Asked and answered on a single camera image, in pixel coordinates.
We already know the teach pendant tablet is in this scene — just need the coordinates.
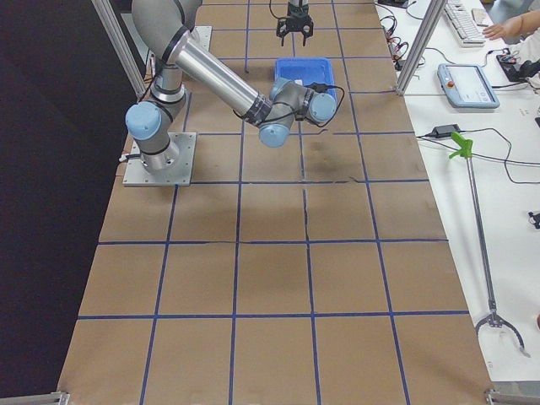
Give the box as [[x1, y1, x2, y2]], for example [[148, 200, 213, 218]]
[[437, 63, 500, 110]]

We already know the black power adapter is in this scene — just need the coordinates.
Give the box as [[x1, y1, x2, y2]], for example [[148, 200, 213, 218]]
[[430, 124, 461, 138]]

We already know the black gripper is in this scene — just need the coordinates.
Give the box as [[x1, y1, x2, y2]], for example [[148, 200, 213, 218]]
[[276, 0, 314, 47]]

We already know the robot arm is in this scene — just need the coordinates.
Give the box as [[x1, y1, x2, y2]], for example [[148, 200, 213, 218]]
[[125, 1, 338, 174]]

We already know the person hand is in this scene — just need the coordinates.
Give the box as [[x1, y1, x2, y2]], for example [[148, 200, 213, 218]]
[[482, 16, 525, 41]]

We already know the white keyboard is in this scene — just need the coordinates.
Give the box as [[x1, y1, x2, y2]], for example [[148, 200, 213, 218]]
[[444, 1, 486, 47]]

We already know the blue plastic tray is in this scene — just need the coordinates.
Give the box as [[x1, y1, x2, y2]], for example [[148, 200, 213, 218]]
[[274, 57, 335, 86]]

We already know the aluminium frame post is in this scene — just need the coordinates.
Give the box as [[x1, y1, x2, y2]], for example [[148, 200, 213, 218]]
[[396, 0, 446, 95]]

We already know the brown paper table cover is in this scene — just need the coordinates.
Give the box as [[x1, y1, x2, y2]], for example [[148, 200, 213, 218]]
[[58, 1, 490, 404]]

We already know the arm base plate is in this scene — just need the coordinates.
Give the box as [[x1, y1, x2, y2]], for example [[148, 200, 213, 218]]
[[122, 132, 197, 186]]

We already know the green reacher grabber tool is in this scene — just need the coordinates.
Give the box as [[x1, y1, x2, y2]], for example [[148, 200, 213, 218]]
[[449, 131, 531, 358]]

